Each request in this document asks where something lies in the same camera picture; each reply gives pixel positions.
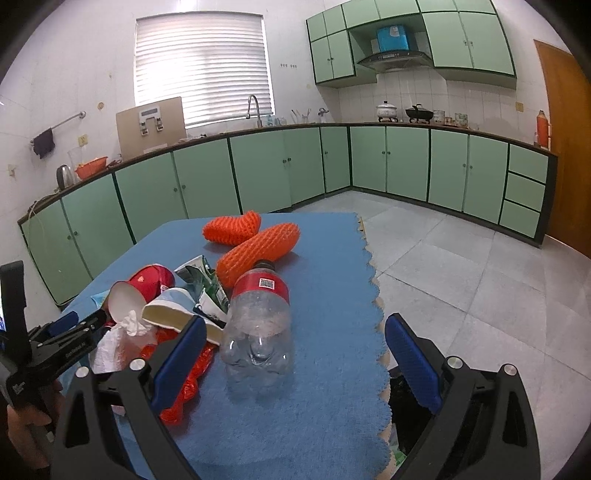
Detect blue box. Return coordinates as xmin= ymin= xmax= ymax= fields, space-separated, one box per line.
xmin=375 ymin=25 xmax=411 ymax=52

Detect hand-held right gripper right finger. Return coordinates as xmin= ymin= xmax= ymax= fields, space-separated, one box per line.
xmin=384 ymin=313 xmax=542 ymax=480

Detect metal towel rail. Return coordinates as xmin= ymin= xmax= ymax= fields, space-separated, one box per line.
xmin=31 ymin=111 xmax=87 ymax=144

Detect wooden door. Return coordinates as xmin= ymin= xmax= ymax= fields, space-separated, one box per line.
xmin=533 ymin=39 xmax=591 ymax=259

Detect light blue paper cup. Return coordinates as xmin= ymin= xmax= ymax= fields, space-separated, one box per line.
xmin=141 ymin=287 xmax=227 ymax=344

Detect white tissue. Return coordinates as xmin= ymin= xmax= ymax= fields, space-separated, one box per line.
xmin=89 ymin=310 xmax=158 ymax=374

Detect green lower cabinets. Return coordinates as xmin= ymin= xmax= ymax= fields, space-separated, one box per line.
xmin=18 ymin=122 xmax=558 ymax=305

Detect brown cardboard board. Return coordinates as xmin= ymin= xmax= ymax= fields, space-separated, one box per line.
xmin=115 ymin=97 xmax=187 ymax=158

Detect orange thermos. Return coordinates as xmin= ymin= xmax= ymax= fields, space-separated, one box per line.
xmin=536 ymin=110 xmax=551 ymax=149

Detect green cabinets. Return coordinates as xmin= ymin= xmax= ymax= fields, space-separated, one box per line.
xmin=18 ymin=122 xmax=558 ymax=305
xmin=306 ymin=0 xmax=517 ymax=88

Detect crushed red can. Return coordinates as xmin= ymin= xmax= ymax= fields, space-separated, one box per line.
xmin=139 ymin=342 xmax=215 ymax=426

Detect clear plastic bottle red label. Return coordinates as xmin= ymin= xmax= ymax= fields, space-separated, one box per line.
xmin=219 ymin=260 xmax=295 ymax=393

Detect green white carton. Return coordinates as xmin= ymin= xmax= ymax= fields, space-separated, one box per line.
xmin=174 ymin=255 xmax=232 ymax=324

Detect white window blind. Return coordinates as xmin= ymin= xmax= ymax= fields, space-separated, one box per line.
xmin=134 ymin=14 xmax=274 ymax=127

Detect person's left hand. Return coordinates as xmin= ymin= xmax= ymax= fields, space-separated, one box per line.
xmin=6 ymin=378 xmax=65 ymax=467

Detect steel range hood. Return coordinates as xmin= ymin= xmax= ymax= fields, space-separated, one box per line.
xmin=356 ymin=51 xmax=433 ymax=73

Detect orange foam fruit net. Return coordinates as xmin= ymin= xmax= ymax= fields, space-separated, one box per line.
xmin=216 ymin=223 xmax=301 ymax=289
xmin=203 ymin=211 xmax=262 ymax=246

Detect dark hanging towel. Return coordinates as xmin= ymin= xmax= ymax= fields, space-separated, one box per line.
xmin=32 ymin=129 xmax=56 ymax=159

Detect black wok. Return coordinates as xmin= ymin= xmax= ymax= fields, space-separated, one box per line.
xmin=405 ymin=104 xmax=435 ymax=124

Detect green upper cabinets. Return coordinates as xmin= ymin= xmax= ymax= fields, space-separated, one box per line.
xmin=306 ymin=0 xmax=517 ymax=88

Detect blue mat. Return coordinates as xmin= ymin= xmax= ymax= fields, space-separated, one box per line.
xmin=60 ymin=212 xmax=393 ymax=476

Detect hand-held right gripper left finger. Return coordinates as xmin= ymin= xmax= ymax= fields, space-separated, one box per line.
xmin=50 ymin=315 xmax=208 ymax=480

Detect orange plastic basin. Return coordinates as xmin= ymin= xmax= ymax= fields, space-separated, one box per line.
xmin=74 ymin=157 xmax=109 ymax=181

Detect red paper cup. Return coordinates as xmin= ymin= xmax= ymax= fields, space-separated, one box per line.
xmin=107 ymin=265 xmax=177 ymax=324

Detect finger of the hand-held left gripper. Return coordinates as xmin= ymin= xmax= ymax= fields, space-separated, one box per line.
xmin=31 ymin=309 xmax=110 ymax=371
xmin=29 ymin=311 xmax=80 ymax=345

